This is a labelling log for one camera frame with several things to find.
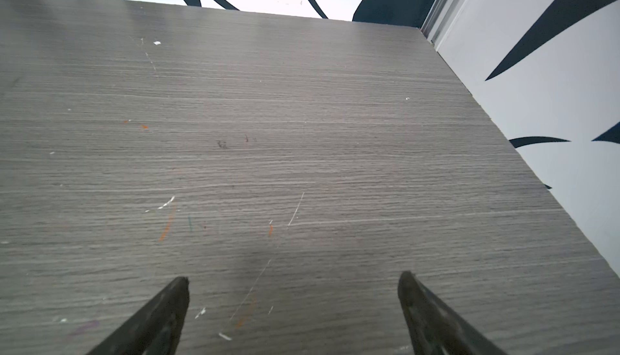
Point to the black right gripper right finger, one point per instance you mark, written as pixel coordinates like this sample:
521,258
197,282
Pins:
435,328

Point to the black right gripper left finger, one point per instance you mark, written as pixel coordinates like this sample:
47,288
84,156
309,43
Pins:
156,328

